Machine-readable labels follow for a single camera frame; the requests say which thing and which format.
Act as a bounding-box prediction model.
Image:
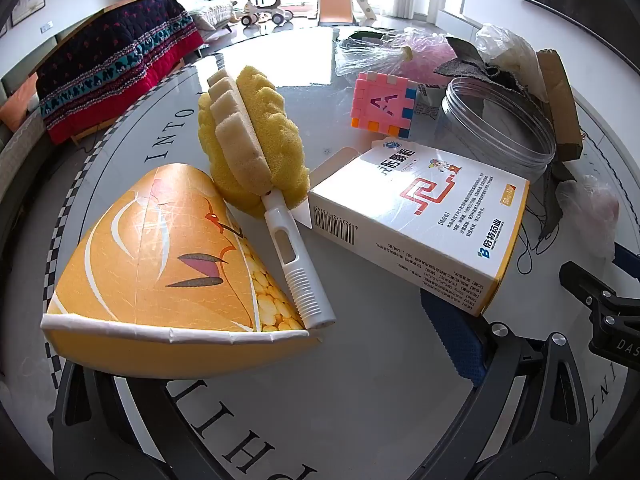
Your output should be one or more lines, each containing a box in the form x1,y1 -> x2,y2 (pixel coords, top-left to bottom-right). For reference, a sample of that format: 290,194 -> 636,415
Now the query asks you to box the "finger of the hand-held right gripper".
613,241 -> 640,273
559,260 -> 640,317

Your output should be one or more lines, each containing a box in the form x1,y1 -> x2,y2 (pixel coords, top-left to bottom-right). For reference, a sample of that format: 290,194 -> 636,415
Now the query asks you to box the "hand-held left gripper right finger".
420,291 -> 602,480

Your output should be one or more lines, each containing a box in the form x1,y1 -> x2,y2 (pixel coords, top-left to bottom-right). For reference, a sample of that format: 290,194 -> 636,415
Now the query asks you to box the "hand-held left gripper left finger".
51,357 -> 211,480

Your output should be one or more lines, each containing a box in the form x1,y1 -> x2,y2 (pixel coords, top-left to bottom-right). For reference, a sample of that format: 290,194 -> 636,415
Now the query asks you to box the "white medicine box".
292,140 -> 531,317

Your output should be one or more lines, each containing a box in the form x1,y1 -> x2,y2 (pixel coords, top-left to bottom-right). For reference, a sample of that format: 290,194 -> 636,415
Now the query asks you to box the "crushed orange paper bowl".
40,162 -> 324,381

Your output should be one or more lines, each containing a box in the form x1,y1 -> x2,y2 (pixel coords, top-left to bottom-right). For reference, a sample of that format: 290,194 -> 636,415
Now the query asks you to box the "crumpled clear plastic bag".
555,175 -> 622,262

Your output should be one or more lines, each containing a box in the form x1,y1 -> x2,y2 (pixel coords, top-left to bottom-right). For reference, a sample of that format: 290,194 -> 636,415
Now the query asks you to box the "black thread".
517,194 -> 557,276

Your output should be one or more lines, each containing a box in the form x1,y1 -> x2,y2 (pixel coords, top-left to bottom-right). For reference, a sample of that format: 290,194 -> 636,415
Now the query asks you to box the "dark grey fabric scrap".
537,160 -> 577,242

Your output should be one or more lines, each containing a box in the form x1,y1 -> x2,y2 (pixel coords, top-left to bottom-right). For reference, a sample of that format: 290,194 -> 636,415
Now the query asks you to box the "clear plastic jar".
440,76 -> 558,184

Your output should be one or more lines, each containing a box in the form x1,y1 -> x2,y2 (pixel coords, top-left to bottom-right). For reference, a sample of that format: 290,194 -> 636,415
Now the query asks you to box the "brown cardboard piece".
536,49 -> 586,162

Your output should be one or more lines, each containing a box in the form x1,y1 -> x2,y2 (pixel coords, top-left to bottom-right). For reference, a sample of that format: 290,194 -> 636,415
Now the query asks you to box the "white plastic bag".
475,25 -> 547,102

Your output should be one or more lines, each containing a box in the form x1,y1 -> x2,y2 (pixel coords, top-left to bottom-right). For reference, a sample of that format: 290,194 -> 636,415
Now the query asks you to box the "grey cloth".
432,35 -> 532,97

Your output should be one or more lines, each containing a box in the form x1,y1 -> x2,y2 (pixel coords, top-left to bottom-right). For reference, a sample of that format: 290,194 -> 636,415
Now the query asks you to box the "pink foam puzzle cube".
350,72 -> 419,141

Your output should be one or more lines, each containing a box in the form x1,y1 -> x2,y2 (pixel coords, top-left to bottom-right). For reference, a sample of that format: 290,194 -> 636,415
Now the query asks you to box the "clear bag with pink contents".
334,27 -> 469,87

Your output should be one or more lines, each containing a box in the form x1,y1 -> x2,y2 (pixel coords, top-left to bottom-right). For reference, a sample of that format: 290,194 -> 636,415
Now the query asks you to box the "green grey sofa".
0,25 -> 66,246

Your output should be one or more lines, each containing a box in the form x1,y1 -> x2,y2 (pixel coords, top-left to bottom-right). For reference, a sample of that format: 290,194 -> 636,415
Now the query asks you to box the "orange cushion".
0,87 -> 41,134

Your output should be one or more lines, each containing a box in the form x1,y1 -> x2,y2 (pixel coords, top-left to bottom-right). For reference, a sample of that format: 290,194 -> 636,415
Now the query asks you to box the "white toy ride-on plane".
240,0 -> 295,27

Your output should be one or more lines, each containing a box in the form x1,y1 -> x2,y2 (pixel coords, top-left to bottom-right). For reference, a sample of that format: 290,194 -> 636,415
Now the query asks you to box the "bench with patterned red blanket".
35,0 -> 205,145

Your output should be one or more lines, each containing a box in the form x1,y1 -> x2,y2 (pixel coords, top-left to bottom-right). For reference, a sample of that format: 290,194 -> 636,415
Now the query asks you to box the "grey quilted mat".
187,0 -> 239,32

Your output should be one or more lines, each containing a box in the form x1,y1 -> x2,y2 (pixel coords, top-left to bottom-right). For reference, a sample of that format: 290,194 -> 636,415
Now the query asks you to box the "yellow sponge brush white handle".
197,65 -> 337,331

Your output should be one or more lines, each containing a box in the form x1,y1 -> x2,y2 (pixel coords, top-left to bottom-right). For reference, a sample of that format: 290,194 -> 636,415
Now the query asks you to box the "framed wall picture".
10,0 -> 46,27

